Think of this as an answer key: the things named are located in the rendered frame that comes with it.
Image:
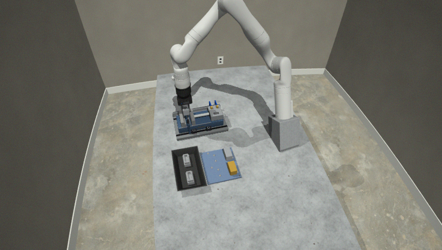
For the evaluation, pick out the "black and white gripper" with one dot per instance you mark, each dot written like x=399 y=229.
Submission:
x=183 y=91

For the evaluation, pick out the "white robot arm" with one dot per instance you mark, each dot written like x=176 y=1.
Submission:
x=256 y=35

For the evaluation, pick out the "yellow rectangular block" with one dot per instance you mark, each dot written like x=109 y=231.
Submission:
x=232 y=167

